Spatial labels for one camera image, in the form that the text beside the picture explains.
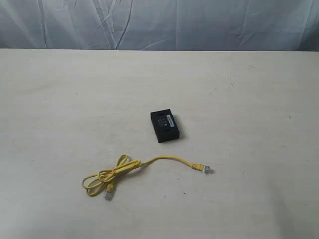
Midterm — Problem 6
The black network switch box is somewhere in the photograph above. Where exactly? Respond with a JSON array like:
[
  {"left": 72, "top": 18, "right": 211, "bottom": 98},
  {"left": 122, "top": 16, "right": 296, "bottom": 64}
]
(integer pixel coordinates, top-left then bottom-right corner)
[{"left": 150, "top": 109, "right": 180, "bottom": 143}]

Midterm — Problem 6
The yellow ethernet cable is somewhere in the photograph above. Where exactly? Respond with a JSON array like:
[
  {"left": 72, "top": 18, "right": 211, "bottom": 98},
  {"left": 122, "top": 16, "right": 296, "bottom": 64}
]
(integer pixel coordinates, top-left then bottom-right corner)
[{"left": 81, "top": 153, "right": 215, "bottom": 202}]

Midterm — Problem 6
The white backdrop cloth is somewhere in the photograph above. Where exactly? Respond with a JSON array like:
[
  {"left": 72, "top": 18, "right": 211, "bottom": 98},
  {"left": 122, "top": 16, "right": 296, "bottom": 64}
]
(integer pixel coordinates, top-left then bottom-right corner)
[{"left": 0, "top": 0, "right": 319, "bottom": 51}]

